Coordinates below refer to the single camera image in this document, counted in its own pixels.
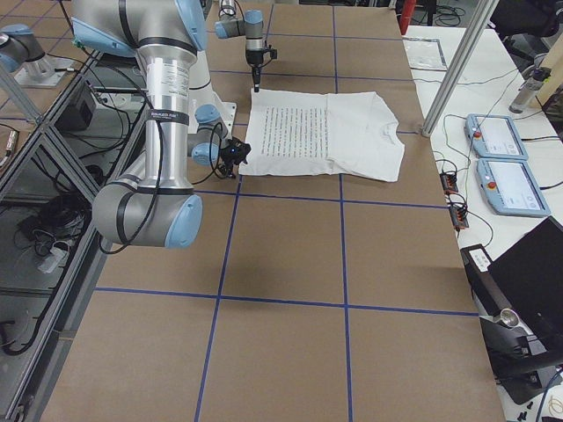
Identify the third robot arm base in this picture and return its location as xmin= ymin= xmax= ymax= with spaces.
xmin=1 ymin=24 xmax=75 ymax=88

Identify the white central pedestal column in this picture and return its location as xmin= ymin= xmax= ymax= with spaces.
xmin=186 ymin=0 xmax=237 ymax=146

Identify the water bottle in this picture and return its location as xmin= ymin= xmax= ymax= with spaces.
xmin=508 ymin=67 xmax=551 ymax=113

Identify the aluminium frame post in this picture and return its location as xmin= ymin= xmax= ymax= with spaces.
xmin=421 ymin=0 xmax=499 ymax=137

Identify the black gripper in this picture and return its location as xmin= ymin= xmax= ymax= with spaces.
xmin=219 ymin=137 xmax=252 ymax=176
xmin=245 ymin=48 xmax=269 ymax=92

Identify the aluminium floor frame rail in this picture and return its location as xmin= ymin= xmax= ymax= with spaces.
xmin=1 ymin=53 xmax=144 ymax=421

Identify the clear plastic sheet document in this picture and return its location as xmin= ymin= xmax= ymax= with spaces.
xmin=403 ymin=37 xmax=448 ymax=71

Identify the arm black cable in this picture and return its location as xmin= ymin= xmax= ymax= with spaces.
xmin=99 ymin=65 xmax=225 ymax=256

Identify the black office chair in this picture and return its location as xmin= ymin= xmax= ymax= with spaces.
xmin=490 ymin=1 xmax=562 ymax=62

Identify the lower blue teach pendant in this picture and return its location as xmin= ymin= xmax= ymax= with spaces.
xmin=477 ymin=158 xmax=551 ymax=217

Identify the blue teach pendant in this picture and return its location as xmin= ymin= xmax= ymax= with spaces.
xmin=464 ymin=113 xmax=529 ymax=161
xmin=477 ymin=158 xmax=551 ymax=217

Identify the orange black connector board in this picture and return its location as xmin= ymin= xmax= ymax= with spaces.
xmin=436 ymin=158 xmax=469 ymax=233

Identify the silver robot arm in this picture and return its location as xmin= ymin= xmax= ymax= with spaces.
xmin=215 ymin=1 xmax=277 ymax=92
xmin=71 ymin=1 xmax=250 ymax=248

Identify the upper blue teach pendant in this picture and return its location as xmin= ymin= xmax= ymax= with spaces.
xmin=464 ymin=113 xmax=529 ymax=161

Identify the black laptop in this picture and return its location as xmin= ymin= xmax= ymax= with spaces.
xmin=488 ymin=216 xmax=562 ymax=335

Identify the white printed t-shirt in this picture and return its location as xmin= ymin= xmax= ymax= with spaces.
xmin=238 ymin=89 xmax=405 ymax=182

